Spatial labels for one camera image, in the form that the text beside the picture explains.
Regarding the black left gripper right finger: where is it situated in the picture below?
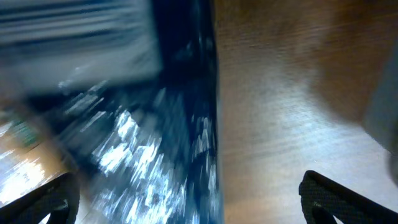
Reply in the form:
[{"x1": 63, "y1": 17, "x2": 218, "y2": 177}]
[{"x1": 298, "y1": 170, "x2": 397, "y2": 224}]

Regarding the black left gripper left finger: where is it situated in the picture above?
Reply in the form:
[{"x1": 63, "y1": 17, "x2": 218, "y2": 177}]
[{"x1": 1, "y1": 172, "x2": 80, "y2": 224}]

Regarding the orange spaghetti packet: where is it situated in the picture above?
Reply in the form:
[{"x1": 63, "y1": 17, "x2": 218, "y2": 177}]
[{"x1": 1, "y1": 102, "x2": 69, "y2": 207}]

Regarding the blue carton box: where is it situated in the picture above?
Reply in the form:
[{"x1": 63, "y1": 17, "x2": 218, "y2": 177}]
[{"x1": 1, "y1": 0, "x2": 224, "y2": 223}]

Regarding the grey plastic basket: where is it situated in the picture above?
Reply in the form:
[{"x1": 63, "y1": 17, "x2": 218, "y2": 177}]
[{"x1": 364, "y1": 45, "x2": 397, "y2": 183}]

